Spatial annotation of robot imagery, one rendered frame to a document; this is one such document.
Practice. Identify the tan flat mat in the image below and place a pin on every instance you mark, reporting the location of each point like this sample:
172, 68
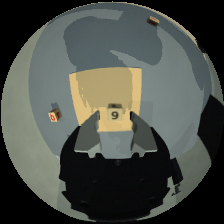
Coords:
94, 89

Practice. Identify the tan block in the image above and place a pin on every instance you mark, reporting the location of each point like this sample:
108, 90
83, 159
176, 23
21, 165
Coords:
115, 112
153, 21
55, 115

